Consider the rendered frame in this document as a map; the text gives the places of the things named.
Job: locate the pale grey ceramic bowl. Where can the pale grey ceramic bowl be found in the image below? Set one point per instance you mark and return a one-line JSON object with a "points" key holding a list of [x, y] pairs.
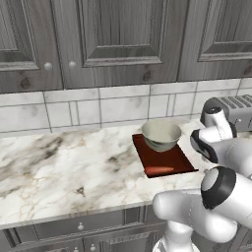
{"points": [[161, 135]]}

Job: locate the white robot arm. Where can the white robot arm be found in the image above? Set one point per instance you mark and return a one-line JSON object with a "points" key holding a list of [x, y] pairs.
{"points": [[197, 210]]}

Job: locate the silver toaster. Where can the silver toaster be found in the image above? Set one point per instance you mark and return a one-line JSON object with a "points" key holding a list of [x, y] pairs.
{"points": [[241, 111]]}

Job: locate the grey wooden base cupboard door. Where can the grey wooden base cupboard door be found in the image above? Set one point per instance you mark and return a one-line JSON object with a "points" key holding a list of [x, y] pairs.
{"points": [[124, 241], [42, 247]]}

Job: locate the dark red tray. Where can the dark red tray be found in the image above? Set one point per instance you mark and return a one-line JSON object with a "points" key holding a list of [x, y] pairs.
{"points": [[164, 159]]}

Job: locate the white round drawer knob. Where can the white round drawer knob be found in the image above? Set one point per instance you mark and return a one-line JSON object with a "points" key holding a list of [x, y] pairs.
{"points": [[80, 226]]}

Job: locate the white round cupboard knob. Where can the white round cupboard knob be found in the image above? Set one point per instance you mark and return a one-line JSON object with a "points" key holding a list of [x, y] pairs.
{"points": [[75, 250], [48, 66], [93, 248], [72, 64]]}

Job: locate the orange carrot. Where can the orange carrot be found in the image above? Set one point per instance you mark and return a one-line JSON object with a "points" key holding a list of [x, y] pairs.
{"points": [[159, 170]]}

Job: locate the grey wooden drawer front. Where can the grey wooden drawer front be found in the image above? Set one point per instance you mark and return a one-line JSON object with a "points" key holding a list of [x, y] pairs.
{"points": [[59, 226]]}

